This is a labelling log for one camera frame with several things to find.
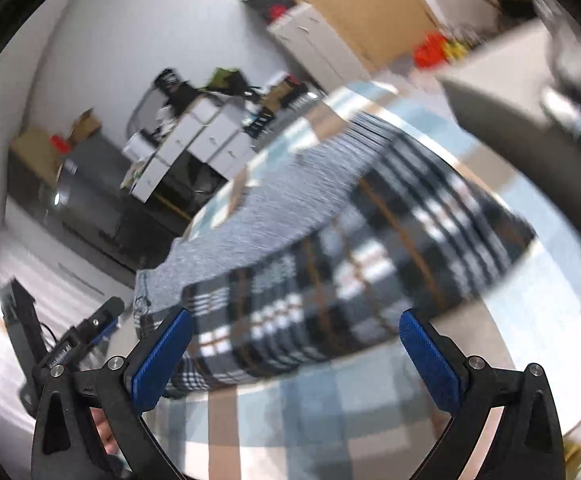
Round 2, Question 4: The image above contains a grey refrigerator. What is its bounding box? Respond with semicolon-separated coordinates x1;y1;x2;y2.
50;155;136;241

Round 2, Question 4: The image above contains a grey sofa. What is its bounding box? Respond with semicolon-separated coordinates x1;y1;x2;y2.
441;20;581;226

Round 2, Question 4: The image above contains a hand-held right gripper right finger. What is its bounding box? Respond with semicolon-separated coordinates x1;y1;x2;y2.
399;308;566;480

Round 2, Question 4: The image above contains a grey chair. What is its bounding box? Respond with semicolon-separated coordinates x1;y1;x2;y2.
128;85;171;136

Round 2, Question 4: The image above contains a black cylindrical container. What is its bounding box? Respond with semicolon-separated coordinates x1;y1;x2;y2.
153;67;186;106

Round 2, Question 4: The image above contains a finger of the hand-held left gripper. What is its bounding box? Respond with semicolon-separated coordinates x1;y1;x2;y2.
78;322;118;356
89;297;125;333

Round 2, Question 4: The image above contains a light grey garment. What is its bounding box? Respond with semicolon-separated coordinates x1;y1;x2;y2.
533;0;581;111

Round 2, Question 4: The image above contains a red plastic bag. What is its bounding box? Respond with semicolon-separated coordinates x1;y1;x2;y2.
413;32;446;68

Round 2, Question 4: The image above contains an open cardboard box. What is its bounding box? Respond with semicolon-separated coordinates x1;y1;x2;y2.
68;107;104;143

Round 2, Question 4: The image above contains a light wooden door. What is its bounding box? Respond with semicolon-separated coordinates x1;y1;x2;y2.
250;0;471;66

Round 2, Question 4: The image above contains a black shoe box red logo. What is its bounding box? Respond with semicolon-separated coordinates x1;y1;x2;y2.
263;2;301;23

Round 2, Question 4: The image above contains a large cardboard box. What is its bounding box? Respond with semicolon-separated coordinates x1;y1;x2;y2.
10;125;66;181

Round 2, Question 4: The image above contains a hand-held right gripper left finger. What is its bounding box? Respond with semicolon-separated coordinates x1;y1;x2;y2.
31;308;194;480

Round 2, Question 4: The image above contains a green black bag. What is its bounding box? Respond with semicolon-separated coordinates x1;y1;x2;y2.
205;67;248;96

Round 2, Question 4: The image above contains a white desk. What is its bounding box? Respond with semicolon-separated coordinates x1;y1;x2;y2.
123;95;271;201

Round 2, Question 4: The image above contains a dark glossy wall cabinet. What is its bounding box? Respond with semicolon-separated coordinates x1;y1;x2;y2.
5;160;171;271

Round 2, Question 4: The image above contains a black white plaid jacket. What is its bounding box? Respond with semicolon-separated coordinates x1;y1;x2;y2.
133;110;536;401

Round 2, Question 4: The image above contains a blue beige checked blanket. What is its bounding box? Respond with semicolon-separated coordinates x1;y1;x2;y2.
170;80;581;480

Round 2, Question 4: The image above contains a person's left hand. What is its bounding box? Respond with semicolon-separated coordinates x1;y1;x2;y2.
90;407;121;461

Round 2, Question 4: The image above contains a white tall cabinet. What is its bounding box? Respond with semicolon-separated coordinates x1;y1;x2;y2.
268;2;371;91

